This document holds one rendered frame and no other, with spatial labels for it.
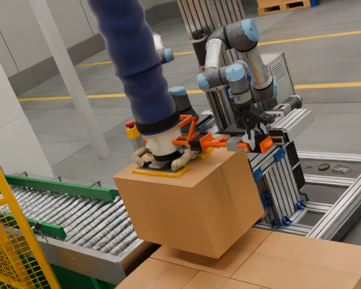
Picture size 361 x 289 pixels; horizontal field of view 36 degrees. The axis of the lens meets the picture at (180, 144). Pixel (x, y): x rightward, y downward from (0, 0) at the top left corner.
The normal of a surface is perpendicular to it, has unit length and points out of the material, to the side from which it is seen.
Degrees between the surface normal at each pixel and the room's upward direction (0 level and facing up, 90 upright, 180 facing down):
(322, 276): 0
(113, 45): 72
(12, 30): 90
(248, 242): 0
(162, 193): 89
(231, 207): 90
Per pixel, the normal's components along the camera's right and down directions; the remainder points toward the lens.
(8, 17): 0.69, 0.04
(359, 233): -0.33, -0.88
